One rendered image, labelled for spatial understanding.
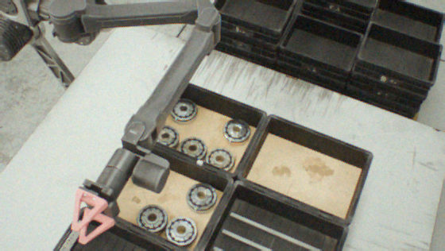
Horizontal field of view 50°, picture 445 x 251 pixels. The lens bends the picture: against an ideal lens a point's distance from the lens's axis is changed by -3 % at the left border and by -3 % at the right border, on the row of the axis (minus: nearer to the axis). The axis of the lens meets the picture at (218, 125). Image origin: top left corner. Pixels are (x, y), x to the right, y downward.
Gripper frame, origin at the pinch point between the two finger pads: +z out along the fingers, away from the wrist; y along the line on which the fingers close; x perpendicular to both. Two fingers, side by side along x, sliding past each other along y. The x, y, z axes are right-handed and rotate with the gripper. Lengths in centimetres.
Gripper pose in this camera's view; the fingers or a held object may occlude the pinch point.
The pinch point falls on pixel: (80, 233)
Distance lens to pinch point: 101.7
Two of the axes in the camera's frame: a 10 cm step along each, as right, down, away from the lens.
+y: -0.1, 5.8, 8.1
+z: -3.9, 7.5, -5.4
